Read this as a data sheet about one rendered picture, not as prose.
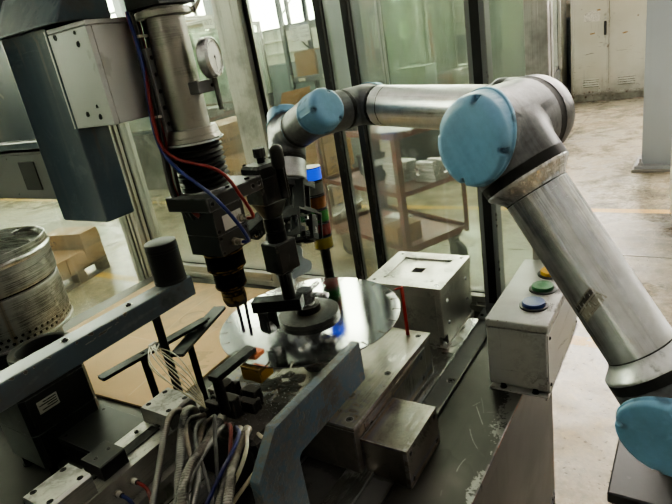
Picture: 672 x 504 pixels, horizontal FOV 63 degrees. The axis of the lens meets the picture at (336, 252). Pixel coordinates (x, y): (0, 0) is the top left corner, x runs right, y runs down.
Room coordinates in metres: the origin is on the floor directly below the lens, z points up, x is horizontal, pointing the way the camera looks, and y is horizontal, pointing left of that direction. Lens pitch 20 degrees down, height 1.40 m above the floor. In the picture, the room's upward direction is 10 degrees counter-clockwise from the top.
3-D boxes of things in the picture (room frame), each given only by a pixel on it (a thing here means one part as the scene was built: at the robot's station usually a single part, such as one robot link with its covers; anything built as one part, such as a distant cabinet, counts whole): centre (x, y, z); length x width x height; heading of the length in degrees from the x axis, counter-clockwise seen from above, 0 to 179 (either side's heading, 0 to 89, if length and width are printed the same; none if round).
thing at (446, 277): (1.14, -0.18, 0.82); 0.18 x 0.18 x 0.15; 55
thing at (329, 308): (0.90, 0.07, 0.96); 0.11 x 0.11 x 0.03
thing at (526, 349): (0.96, -0.37, 0.82); 0.28 x 0.11 x 0.15; 145
